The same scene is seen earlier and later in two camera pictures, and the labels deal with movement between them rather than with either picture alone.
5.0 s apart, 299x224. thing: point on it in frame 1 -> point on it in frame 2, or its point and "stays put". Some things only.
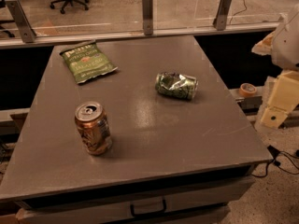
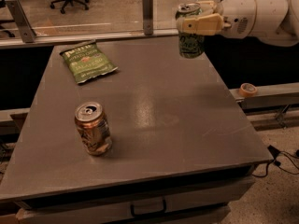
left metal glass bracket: x=28 y=35 stays put
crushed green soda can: x=177 y=85 -> x=191 y=45
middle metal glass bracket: x=148 y=18 stays put
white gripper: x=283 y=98 -> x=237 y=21
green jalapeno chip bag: x=87 y=61 stays put
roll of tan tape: x=248 y=90 stays put
